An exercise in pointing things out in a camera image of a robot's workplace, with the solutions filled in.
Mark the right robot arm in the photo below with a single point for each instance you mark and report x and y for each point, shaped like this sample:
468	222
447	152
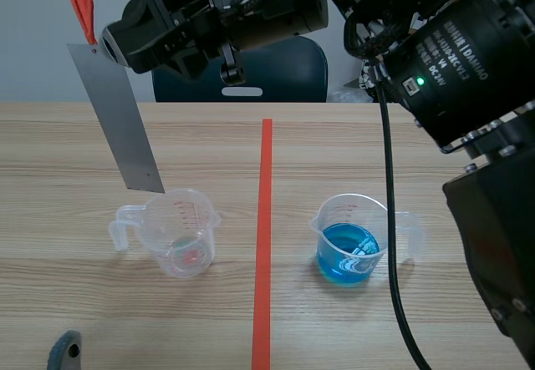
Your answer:
468	52

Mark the empty clear plastic beaker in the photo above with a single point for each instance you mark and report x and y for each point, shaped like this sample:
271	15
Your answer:
179	236

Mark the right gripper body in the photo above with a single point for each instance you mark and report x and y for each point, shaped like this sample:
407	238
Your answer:
159	23

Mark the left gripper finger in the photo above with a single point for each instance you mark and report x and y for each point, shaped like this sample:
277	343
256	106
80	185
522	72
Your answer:
62	351

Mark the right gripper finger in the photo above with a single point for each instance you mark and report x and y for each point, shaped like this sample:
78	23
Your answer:
109	44

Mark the dark blue chair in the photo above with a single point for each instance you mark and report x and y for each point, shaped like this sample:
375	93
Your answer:
292	77

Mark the grey metal plate orange strip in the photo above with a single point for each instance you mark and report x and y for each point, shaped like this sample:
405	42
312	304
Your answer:
119	123

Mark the clear beaker with blue liquid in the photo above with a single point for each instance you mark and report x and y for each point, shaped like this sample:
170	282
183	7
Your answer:
349	249

